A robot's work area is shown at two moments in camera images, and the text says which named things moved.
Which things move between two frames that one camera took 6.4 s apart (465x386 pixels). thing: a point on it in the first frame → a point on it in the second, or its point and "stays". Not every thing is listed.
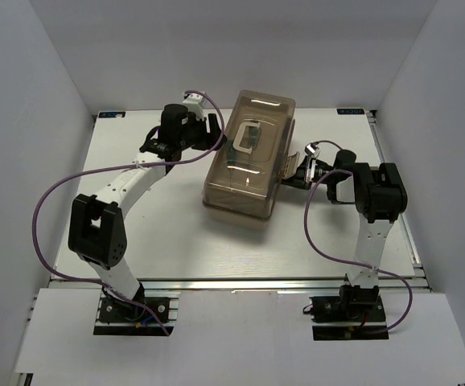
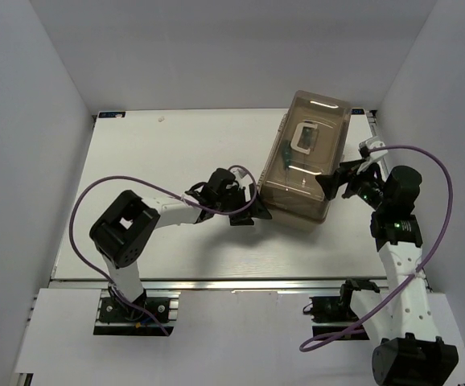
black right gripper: x=298 y=178 → x=329 y=182
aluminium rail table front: x=240 y=285 stays
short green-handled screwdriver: x=231 y=146 → x=286 y=158
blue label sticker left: x=112 y=114 stays
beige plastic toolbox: x=246 y=174 → x=310 y=139
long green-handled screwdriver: x=253 y=133 → x=306 y=137
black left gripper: x=209 y=140 → x=257 y=211
